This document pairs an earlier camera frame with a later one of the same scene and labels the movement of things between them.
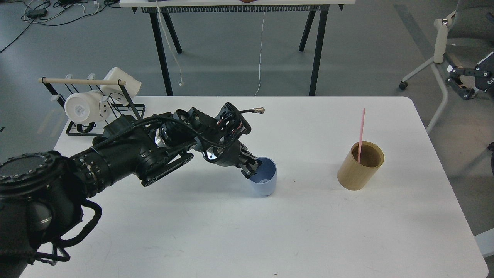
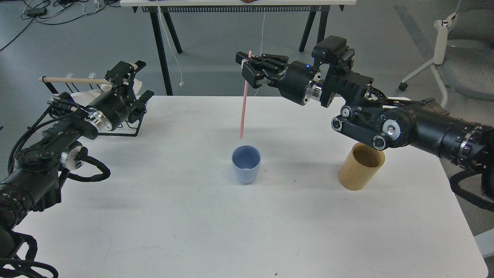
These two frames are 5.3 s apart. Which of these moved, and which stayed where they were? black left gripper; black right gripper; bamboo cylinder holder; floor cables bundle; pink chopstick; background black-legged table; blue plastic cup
Moved: black right gripper; black left gripper; blue plastic cup; pink chopstick
Stayed: floor cables bundle; bamboo cylinder holder; background black-legged table
